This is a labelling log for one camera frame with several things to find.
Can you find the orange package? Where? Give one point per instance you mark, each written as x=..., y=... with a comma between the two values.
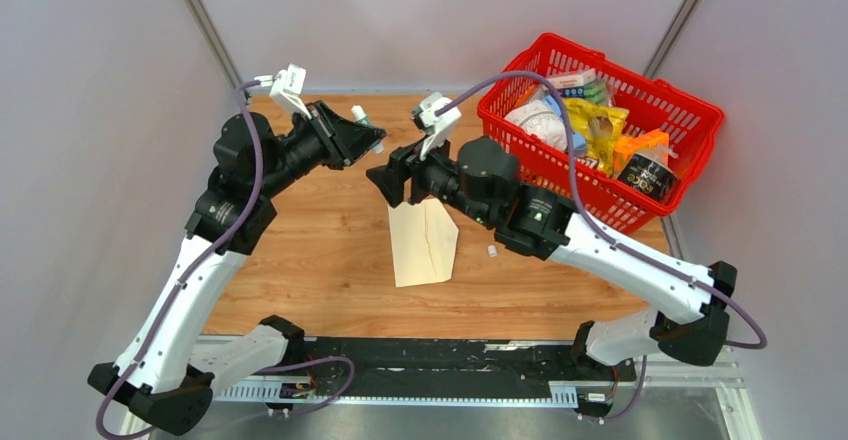
x=653, y=145

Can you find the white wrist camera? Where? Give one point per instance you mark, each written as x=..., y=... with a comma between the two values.
x=285, y=88
x=436, y=126

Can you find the yellow snack bag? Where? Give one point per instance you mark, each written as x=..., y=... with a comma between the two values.
x=600, y=125

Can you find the blue flat package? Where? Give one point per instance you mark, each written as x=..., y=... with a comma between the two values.
x=580, y=143

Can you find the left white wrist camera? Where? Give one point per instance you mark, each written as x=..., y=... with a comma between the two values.
x=285, y=88

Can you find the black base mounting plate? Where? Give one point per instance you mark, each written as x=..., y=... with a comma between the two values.
x=444, y=372

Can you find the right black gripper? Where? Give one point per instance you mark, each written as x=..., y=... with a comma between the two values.
x=406, y=161

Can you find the red plastic shopping basket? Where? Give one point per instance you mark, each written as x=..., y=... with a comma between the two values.
x=692, y=125

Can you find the cream paper envelope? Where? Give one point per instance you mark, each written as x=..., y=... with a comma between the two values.
x=424, y=242

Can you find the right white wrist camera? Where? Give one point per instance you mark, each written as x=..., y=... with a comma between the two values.
x=436, y=126

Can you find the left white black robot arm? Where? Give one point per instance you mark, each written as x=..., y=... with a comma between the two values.
x=159, y=377

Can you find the green blue packet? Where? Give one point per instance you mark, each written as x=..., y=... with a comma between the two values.
x=596, y=92

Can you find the black round can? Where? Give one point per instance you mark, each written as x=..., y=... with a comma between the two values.
x=648, y=177

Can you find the white round pouch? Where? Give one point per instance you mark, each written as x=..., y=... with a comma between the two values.
x=537, y=118

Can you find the aluminium frame rail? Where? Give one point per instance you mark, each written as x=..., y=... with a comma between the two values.
x=658, y=371

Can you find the green white glue stick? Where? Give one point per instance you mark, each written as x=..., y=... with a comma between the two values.
x=361, y=117

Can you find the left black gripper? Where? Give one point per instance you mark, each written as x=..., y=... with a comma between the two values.
x=335, y=134

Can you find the white red box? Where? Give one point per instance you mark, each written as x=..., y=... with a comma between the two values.
x=573, y=79

